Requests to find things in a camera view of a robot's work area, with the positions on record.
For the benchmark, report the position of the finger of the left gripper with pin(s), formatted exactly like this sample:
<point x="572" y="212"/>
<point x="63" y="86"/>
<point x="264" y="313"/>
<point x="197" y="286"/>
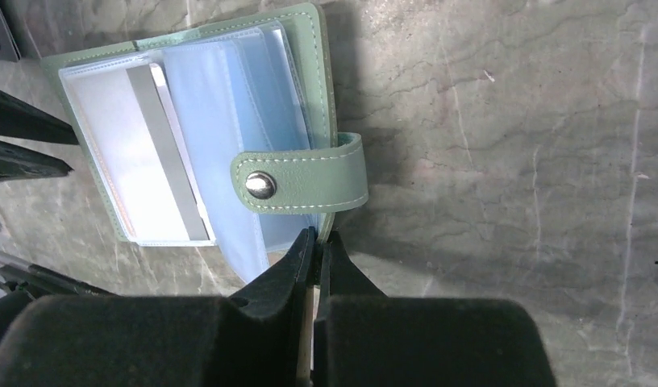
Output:
<point x="21" y="120"/>
<point x="18" y="163"/>

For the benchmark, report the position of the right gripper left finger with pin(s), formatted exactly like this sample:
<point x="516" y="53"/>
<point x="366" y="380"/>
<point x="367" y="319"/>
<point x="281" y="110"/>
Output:
<point x="258" y="336"/>

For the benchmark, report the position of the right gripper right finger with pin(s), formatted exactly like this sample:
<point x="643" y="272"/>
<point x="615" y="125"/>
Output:
<point x="363" y="337"/>

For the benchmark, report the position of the green card holder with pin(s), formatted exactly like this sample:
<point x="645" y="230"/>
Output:
<point x="255" y="103"/>

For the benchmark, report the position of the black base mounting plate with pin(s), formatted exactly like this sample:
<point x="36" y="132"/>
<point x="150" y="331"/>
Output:
<point x="37" y="281"/>

